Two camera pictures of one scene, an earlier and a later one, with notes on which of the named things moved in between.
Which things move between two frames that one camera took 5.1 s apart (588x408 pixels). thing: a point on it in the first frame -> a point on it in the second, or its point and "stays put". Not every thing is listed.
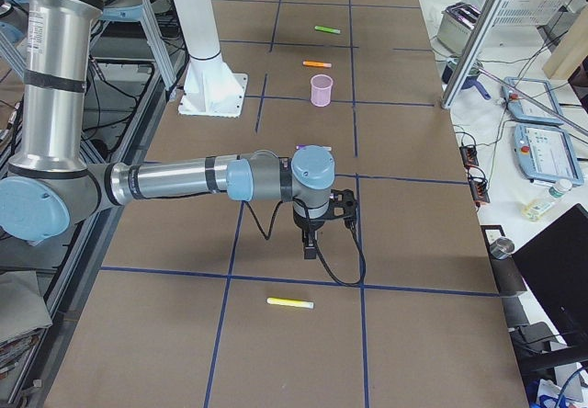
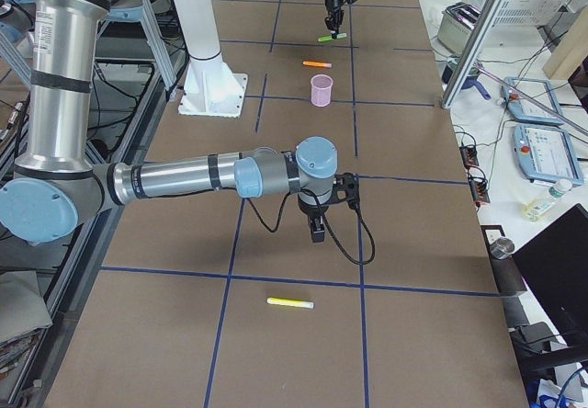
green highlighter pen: x=327 y=29 -> x=330 y=38
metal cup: x=502 y=248 stays put
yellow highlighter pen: x=286 y=301 stays put
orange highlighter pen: x=317 y=64 stays put
